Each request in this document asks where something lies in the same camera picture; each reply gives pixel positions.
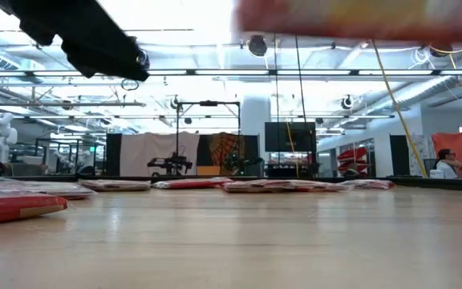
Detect red stacked objects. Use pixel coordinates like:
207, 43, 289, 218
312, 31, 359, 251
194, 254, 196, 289
337, 146, 371, 173

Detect yellow cable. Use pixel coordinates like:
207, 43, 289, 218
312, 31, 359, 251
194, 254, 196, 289
370, 39, 429, 178

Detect black panel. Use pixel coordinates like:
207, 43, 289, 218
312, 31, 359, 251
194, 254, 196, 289
105, 133, 123, 177

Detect white curtain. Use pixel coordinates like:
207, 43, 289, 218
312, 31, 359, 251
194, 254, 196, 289
119, 132, 201, 177

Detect orange black patterned cloth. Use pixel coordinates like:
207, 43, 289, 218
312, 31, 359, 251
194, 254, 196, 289
197, 132, 261, 177

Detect person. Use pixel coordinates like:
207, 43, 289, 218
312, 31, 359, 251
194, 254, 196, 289
434, 148, 462, 180

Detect black cable with loop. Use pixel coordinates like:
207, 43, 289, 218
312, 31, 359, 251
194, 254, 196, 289
294, 35, 310, 177

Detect black rig frame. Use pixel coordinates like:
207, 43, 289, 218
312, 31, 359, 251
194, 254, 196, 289
174, 100, 242, 177

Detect black monitor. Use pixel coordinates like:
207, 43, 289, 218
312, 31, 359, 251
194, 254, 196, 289
265, 121, 317, 153

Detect red popcorn bag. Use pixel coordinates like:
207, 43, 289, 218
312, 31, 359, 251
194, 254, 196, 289
152, 177, 234, 190
282, 179, 355, 193
0, 191, 69, 228
341, 178, 397, 190
233, 0, 462, 46
77, 178, 152, 192
0, 179, 98, 201
221, 179, 296, 193

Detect black door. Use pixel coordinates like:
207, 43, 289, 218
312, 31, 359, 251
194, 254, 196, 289
389, 134, 411, 177

